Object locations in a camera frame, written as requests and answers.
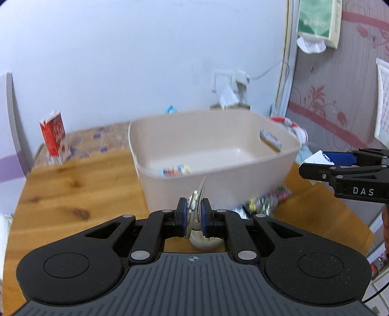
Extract small colourful packet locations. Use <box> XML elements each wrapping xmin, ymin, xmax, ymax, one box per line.
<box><xmin>159</xmin><ymin>164</ymin><xmax>192</xmax><ymax>177</ymax></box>

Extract blue white packet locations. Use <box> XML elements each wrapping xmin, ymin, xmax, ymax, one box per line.
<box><xmin>303</xmin><ymin>150</ymin><xmax>357</xmax><ymax>186</ymax></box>

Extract red white carton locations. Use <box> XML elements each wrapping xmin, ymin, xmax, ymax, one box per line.
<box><xmin>39</xmin><ymin>111</ymin><xmax>70</xmax><ymax>166</ymax></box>

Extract white cable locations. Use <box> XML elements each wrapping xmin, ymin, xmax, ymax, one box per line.
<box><xmin>248</xmin><ymin>61</ymin><xmax>291</xmax><ymax>81</ymax></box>

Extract floral table cloth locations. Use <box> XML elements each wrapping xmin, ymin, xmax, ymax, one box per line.
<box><xmin>33</xmin><ymin>122</ymin><xmax>133</xmax><ymax>167</ymax></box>

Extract white grid panel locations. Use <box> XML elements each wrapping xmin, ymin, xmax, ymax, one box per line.
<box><xmin>374</xmin><ymin>58</ymin><xmax>389</xmax><ymax>143</ymax></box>

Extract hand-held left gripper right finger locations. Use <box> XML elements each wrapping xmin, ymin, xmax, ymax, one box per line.
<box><xmin>201</xmin><ymin>198</ymin><xmax>304</xmax><ymax>262</ymax></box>

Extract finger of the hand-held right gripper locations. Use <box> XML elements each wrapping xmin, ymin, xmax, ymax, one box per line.
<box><xmin>349</xmin><ymin>148</ymin><xmax>389</xmax><ymax>167</ymax></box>
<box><xmin>299</xmin><ymin>162</ymin><xmax>389</xmax><ymax>205</ymax></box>

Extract colourful snack packets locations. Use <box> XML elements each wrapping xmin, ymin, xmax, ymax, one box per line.
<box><xmin>234</xmin><ymin>185</ymin><xmax>292</xmax><ymax>218</ymax></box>

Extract silver snack packet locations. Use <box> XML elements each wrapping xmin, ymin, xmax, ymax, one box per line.
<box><xmin>185</xmin><ymin>176</ymin><xmax>225</xmax><ymax>251</ymax></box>

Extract green tissue pack holder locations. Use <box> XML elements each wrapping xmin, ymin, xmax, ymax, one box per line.
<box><xmin>296</xmin><ymin>0</ymin><xmax>343</xmax><ymax>54</ymax></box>

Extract beige plastic basin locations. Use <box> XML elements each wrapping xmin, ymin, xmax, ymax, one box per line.
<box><xmin>128</xmin><ymin>110</ymin><xmax>302</xmax><ymax>214</ymax></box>

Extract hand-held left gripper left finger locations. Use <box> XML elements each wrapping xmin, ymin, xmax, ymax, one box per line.
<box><xmin>83</xmin><ymin>197</ymin><xmax>188</xmax><ymax>262</ymax></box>

